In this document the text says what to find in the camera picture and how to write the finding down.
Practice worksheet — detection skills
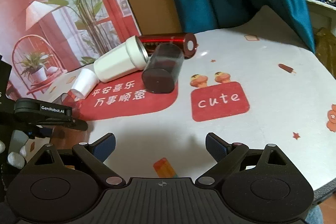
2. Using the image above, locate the brown translucent plastic cup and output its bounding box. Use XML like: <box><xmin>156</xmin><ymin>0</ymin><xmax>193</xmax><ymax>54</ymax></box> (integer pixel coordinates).
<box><xmin>60</xmin><ymin>91</ymin><xmax>82</xmax><ymax>118</ymax></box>

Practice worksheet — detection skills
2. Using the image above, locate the small white paper cup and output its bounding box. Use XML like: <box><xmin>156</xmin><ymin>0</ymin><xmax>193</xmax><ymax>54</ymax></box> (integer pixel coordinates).
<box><xmin>71</xmin><ymin>68</ymin><xmax>100</xmax><ymax>100</ymax></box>

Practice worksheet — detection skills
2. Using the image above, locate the printed living room backdrop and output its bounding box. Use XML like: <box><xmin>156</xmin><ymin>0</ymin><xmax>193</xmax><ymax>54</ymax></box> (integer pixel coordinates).
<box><xmin>1</xmin><ymin>0</ymin><xmax>140</xmax><ymax>100</ymax></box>

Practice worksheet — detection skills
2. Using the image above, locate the large white plastic cup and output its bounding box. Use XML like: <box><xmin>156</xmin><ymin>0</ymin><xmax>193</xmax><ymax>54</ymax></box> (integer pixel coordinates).
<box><xmin>93</xmin><ymin>36</ymin><xmax>149</xmax><ymax>83</ymax></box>

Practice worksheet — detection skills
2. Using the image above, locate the dark smoky plastic cup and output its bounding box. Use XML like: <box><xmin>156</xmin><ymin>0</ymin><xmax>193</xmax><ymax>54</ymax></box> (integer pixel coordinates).
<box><xmin>142</xmin><ymin>43</ymin><xmax>185</xmax><ymax>94</ymax></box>

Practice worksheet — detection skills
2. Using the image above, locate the white gloved hand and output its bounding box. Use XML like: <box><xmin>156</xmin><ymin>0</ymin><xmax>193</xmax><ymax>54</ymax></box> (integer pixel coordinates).
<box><xmin>1</xmin><ymin>140</ymin><xmax>27</xmax><ymax>169</ymax></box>

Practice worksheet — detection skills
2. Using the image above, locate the white patterned tablecloth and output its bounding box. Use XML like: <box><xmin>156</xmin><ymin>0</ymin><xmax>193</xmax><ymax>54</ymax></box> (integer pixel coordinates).
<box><xmin>26</xmin><ymin>4</ymin><xmax>336</xmax><ymax>192</ymax></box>

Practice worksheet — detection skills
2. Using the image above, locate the red metallic cylinder bottle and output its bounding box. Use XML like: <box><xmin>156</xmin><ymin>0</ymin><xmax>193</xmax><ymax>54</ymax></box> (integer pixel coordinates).
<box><xmin>138</xmin><ymin>33</ymin><xmax>198</xmax><ymax>59</ymax></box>

